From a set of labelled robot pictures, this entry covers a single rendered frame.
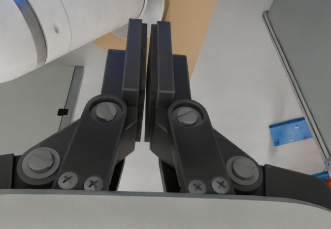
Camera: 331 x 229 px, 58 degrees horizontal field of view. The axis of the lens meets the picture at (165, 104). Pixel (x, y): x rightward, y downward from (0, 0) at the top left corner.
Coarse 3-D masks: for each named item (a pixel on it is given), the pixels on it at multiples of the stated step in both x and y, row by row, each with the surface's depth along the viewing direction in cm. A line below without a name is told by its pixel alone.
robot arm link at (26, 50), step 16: (0, 0) 30; (16, 0) 31; (0, 16) 30; (16, 16) 31; (32, 16) 32; (0, 32) 30; (16, 32) 31; (32, 32) 32; (0, 48) 30; (16, 48) 32; (32, 48) 33; (0, 64) 31; (16, 64) 33; (32, 64) 35; (0, 80) 34
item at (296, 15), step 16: (288, 0) 144; (304, 0) 129; (320, 0) 118; (272, 16) 159; (288, 16) 143; (304, 16) 129; (320, 16) 118; (288, 32) 142; (304, 32) 128; (320, 32) 117; (288, 48) 141; (304, 48) 127; (320, 48) 116; (304, 64) 126; (320, 64) 116; (304, 80) 126; (320, 80) 115; (304, 96) 125; (320, 96) 114; (320, 112) 114; (320, 128) 113
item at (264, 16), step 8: (264, 16) 169; (272, 32) 157; (272, 40) 157; (280, 48) 148; (280, 56) 147; (288, 64) 140; (288, 72) 139; (296, 88) 131; (296, 96) 131; (304, 104) 124; (304, 112) 123; (312, 120) 118; (312, 128) 118; (320, 136) 112; (320, 144) 113; (320, 152) 112; (328, 152) 108; (328, 160) 107; (328, 168) 107
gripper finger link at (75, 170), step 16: (96, 96) 9; (112, 96) 9; (96, 112) 8; (112, 112) 8; (80, 128) 8; (96, 128) 8; (112, 128) 8; (80, 144) 8; (96, 144) 8; (112, 144) 8; (64, 160) 7; (80, 160) 7; (96, 160) 7; (112, 160) 7; (64, 176) 7; (80, 176) 7; (96, 176) 7; (112, 176) 10
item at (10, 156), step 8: (0, 160) 8; (8, 160) 8; (16, 160) 8; (0, 168) 8; (8, 168) 8; (16, 168) 8; (0, 176) 8; (8, 176) 8; (16, 176) 8; (0, 184) 7; (8, 184) 7; (16, 184) 8
